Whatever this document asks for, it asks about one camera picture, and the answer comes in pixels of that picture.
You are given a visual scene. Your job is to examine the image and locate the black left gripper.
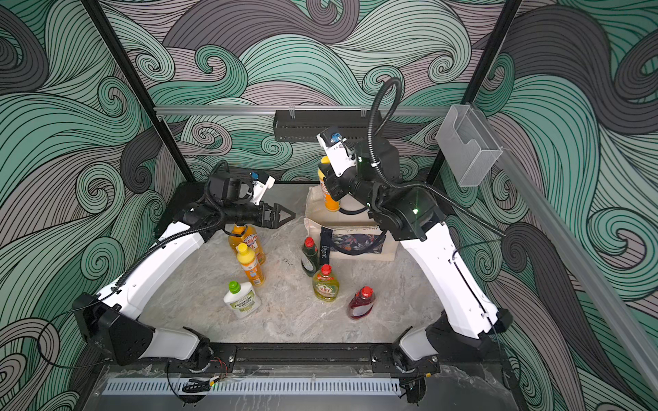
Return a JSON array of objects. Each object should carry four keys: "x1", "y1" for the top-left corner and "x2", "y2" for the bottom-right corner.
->
[{"x1": 223, "y1": 200, "x2": 294, "y2": 231}]

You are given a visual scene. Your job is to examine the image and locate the orange bottle yellow cap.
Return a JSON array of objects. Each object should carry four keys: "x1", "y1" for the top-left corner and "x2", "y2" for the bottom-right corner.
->
[
  {"x1": 236, "y1": 242, "x2": 265, "y2": 286},
  {"x1": 316, "y1": 156, "x2": 341, "y2": 212}
]

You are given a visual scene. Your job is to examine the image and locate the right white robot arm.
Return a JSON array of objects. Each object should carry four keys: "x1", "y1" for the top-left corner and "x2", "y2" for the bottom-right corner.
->
[{"x1": 320, "y1": 164, "x2": 513, "y2": 370}]

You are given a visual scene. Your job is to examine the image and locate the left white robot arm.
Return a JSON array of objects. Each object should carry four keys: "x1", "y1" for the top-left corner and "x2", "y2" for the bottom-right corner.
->
[{"x1": 72, "y1": 202, "x2": 296, "y2": 373}]

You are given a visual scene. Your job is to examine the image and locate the large orange soap bottle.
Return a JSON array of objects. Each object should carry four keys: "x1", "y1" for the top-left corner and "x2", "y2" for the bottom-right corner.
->
[{"x1": 228, "y1": 224, "x2": 266, "y2": 265}]

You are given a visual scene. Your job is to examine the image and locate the cream canvas shopping bag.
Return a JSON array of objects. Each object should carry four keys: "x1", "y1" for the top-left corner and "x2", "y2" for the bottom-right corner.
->
[{"x1": 304, "y1": 185, "x2": 399, "y2": 262}]

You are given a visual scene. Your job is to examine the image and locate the yellow-green soap bottle red cap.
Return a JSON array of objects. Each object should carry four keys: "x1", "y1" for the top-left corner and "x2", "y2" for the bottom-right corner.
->
[{"x1": 312, "y1": 264, "x2": 339, "y2": 301}]

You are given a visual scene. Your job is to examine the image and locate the dark green bottle red cap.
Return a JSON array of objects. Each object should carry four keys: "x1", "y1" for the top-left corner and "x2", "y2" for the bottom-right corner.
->
[{"x1": 301, "y1": 236, "x2": 320, "y2": 277}]

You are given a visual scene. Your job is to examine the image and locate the white bottle green cap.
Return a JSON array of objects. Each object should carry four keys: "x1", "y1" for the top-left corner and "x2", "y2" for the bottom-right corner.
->
[{"x1": 224, "y1": 281, "x2": 261, "y2": 320}]

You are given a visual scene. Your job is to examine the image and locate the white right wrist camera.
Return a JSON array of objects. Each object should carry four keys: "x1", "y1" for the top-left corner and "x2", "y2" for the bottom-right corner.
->
[{"x1": 317, "y1": 127, "x2": 356, "y2": 177}]

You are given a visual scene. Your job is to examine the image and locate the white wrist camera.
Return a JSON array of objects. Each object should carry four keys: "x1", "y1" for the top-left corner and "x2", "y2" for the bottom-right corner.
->
[
  {"x1": 317, "y1": 127, "x2": 356, "y2": 177},
  {"x1": 250, "y1": 171, "x2": 276, "y2": 206}
]

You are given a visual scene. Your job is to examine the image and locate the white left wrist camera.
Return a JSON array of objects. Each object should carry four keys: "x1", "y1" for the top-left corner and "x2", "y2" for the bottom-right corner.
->
[{"x1": 250, "y1": 171, "x2": 276, "y2": 206}]

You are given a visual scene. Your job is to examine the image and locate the black corrugated left cable hose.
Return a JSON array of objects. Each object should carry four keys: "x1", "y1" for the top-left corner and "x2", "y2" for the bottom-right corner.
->
[{"x1": 115, "y1": 161, "x2": 230, "y2": 289}]

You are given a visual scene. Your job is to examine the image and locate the black corrugated cable hose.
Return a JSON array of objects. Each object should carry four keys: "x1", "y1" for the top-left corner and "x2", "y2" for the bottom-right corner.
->
[
  {"x1": 115, "y1": 161, "x2": 230, "y2": 289},
  {"x1": 366, "y1": 76, "x2": 507, "y2": 238}
]

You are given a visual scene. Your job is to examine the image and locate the black corrugated right cable hose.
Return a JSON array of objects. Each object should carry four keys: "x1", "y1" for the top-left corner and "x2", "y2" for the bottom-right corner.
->
[{"x1": 366, "y1": 76, "x2": 507, "y2": 238}]

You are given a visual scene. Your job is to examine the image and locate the aluminium wall rail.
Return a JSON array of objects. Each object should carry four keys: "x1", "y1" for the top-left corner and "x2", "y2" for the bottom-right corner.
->
[{"x1": 154, "y1": 104, "x2": 450, "y2": 117}]

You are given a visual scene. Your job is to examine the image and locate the clear plastic wall bin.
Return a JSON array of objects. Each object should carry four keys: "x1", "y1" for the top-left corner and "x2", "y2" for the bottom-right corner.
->
[{"x1": 436, "y1": 104, "x2": 502, "y2": 188}]

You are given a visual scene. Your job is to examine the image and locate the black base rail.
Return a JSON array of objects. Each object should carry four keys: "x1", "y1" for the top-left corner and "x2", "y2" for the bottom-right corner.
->
[{"x1": 169, "y1": 341, "x2": 505, "y2": 376}]

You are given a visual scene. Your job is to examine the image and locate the white slotted cable duct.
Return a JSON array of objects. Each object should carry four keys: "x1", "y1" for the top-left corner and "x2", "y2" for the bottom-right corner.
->
[{"x1": 102, "y1": 378, "x2": 401, "y2": 397}]

